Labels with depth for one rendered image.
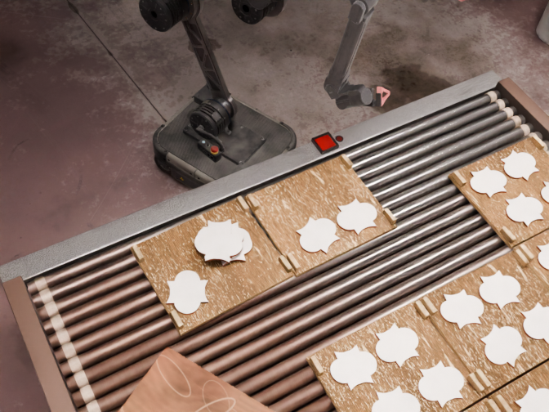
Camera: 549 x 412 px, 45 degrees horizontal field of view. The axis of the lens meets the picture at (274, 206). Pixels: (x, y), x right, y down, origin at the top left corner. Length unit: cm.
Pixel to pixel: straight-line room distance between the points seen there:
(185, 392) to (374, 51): 293
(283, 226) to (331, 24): 240
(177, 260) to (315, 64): 225
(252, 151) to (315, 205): 105
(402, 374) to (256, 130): 174
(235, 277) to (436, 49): 269
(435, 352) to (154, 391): 85
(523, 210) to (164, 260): 126
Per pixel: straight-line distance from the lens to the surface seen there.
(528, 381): 220
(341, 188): 237
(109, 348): 207
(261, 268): 215
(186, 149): 334
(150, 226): 227
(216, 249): 211
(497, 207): 249
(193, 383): 188
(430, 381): 208
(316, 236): 222
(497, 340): 220
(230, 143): 333
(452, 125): 271
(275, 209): 228
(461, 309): 221
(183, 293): 210
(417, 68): 429
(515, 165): 263
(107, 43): 426
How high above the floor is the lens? 281
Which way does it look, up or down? 55 degrees down
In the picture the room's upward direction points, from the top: 8 degrees clockwise
